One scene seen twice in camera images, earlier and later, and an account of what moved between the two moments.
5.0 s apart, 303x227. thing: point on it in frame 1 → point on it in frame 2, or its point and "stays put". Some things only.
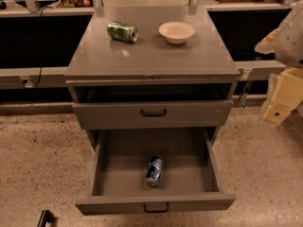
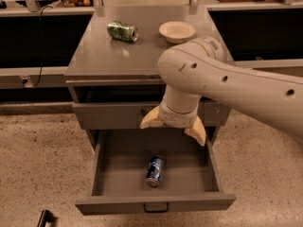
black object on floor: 45,217 stays put
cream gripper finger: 287,94 → 177,116
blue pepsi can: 153,172 stays put
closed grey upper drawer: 151,114 stays put
